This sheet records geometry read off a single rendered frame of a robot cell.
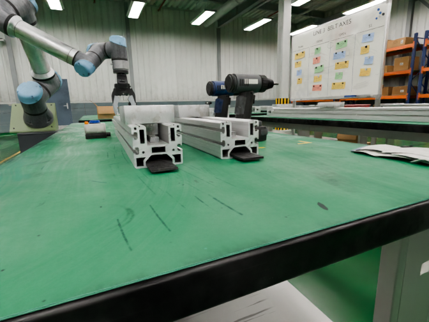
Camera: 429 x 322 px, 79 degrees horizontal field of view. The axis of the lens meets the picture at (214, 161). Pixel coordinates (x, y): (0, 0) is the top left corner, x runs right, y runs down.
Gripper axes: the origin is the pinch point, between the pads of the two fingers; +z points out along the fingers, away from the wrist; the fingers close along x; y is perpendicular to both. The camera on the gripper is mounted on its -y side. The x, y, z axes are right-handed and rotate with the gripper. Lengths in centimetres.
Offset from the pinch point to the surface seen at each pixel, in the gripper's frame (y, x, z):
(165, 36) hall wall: 1093, -288, -308
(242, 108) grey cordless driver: -62, -31, -1
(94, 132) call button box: -20.5, 14.4, 7.2
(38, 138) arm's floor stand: 37, 45, 13
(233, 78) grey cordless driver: -63, -28, -10
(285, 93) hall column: 585, -557, -35
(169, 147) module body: -84, -1, 6
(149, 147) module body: -84, 3, 6
